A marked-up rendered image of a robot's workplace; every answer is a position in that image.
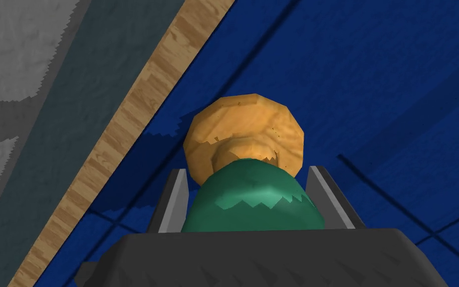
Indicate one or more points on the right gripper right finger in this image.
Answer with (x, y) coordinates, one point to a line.
(331, 200)

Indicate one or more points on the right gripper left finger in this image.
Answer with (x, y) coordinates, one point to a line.
(171, 206)

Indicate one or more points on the green and wooden door knob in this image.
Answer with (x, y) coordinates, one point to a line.
(249, 159)

